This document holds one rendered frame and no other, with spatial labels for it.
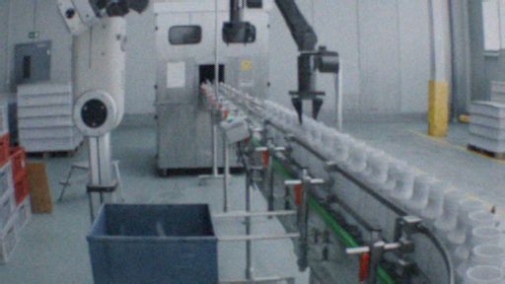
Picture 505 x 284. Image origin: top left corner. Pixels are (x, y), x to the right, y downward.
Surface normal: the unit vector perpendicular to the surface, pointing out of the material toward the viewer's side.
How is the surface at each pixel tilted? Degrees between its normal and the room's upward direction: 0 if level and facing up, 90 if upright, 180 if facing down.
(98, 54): 90
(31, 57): 90
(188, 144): 90
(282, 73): 90
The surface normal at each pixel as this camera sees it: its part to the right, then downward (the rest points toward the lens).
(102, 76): 0.13, 0.33
